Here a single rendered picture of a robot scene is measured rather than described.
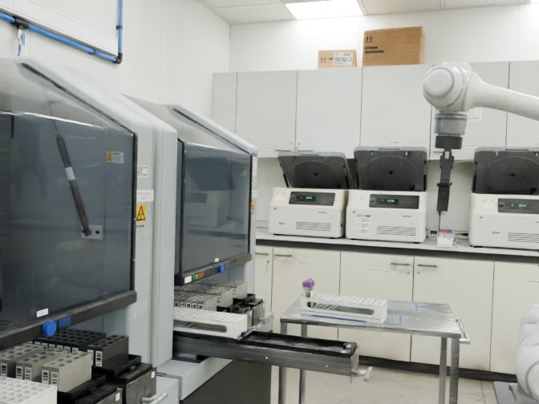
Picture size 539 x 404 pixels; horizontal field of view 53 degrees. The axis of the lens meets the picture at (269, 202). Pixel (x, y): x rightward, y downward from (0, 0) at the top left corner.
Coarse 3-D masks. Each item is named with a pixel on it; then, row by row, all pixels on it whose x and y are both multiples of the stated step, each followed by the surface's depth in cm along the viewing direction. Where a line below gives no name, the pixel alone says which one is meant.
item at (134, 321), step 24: (48, 72) 146; (96, 96) 143; (120, 120) 140; (144, 120) 147; (144, 144) 144; (144, 168) 144; (144, 216) 145; (144, 240) 146; (144, 264) 146; (144, 288) 147; (120, 312) 141; (144, 312) 147; (144, 336) 148; (144, 360) 148; (168, 384) 144
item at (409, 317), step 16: (400, 304) 214; (416, 304) 214; (432, 304) 215; (288, 320) 186; (304, 320) 185; (320, 320) 184; (336, 320) 185; (352, 320) 185; (400, 320) 187; (416, 320) 188; (432, 320) 189; (448, 320) 190; (304, 336) 228; (432, 336) 175; (448, 336) 174; (464, 336) 185; (304, 384) 229; (304, 400) 229
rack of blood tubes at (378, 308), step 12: (300, 300) 192; (312, 300) 190; (324, 300) 189; (336, 300) 189; (348, 300) 190; (360, 300) 190; (372, 300) 190; (384, 300) 190; (300, 312) 192; (312, 312) 190; (324, 312) 189; (336, 312) 187; (348, 312) 195; (360, 312) 194; (372, 312) 192; (384, 312) 186
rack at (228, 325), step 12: (180, 312) 172; (192, 312) 171; (204, 312) 172; (216, 312) 173; (180, 324) 171; (192, 324) 173; (204, 324) 174; (216, 324) 162; (228, 324) 161; (240, 324) 164; (228, 336) 161
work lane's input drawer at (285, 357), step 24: (192, 336) 164; (216, 336) 162; (240, 336) 163; (264, 336) 168; (288, 336) 166; (240, 360) 158; (264, 360) 156; (288, 360) 154; (312, 360) 151; (336, 360) 149
